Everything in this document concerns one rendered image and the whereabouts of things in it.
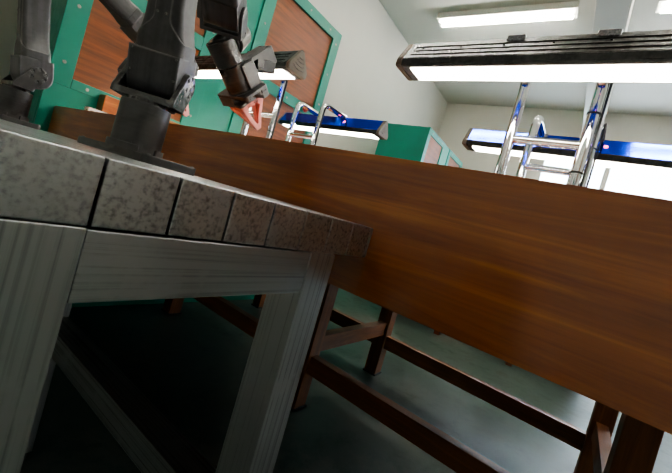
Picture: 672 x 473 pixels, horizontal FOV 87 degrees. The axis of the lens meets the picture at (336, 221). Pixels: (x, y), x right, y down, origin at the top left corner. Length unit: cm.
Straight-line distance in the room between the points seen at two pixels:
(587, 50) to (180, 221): 71
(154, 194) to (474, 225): 31
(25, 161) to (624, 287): 43
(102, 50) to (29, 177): 150
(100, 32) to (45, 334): 153
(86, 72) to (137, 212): 145
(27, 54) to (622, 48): 118
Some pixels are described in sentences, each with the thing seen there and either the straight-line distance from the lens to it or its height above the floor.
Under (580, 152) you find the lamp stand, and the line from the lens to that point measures 92.
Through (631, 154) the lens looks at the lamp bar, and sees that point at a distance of 132.
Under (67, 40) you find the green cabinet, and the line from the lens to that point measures 166.
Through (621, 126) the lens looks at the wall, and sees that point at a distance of 615.
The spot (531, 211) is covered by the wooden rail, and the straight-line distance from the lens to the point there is 41.
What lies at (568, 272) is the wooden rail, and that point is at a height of 68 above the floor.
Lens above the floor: 67
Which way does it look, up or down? 1 degrees down
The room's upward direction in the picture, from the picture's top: 16 degrees clockwise
